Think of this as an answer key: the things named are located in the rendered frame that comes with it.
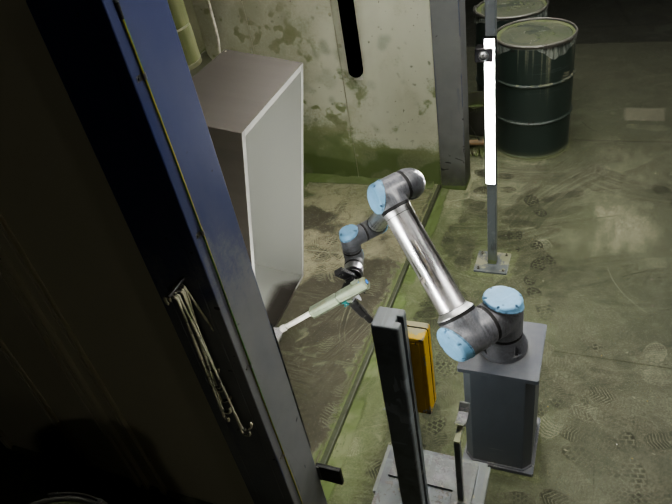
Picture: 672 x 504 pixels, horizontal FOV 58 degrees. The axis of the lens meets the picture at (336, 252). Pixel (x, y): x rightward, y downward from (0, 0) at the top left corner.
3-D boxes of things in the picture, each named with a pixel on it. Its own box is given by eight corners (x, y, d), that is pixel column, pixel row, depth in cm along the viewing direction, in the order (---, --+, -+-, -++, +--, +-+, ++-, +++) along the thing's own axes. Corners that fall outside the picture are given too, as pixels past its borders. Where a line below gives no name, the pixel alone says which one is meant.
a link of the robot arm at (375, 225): (425, 153, 233) (374, 215, 296) (398, 166, 229) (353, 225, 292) (441, 179, 232) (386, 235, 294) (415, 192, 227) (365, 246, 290)
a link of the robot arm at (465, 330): (505, 341, 222) (403, 163, 227) (468, 365, 216) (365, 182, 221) (484, 344, 236) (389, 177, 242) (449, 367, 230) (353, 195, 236)
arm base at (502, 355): (530, 332, 247) (531, 314, 241) (524, 367, 234) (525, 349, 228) (483, 325, 254) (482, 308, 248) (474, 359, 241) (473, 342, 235)
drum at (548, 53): (490, 128, 515) (489, 22, 461) (562, 121, 504) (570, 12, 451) (497, 163, 469) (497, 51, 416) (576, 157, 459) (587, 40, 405)
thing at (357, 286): (392, 305, 270) (361, 272, 260) (393, 312, 266) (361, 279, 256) (308, 349, 290) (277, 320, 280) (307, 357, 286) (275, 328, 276)
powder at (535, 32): (492, 26, 461) (492, 25, 460) (567, 17, 451) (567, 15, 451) (499, 53, 419) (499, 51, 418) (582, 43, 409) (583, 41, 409)
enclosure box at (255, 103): (191, 340, 292) (149, 114, 213) (243, 260, 335) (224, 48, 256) (259, 359, 285) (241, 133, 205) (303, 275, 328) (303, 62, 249)
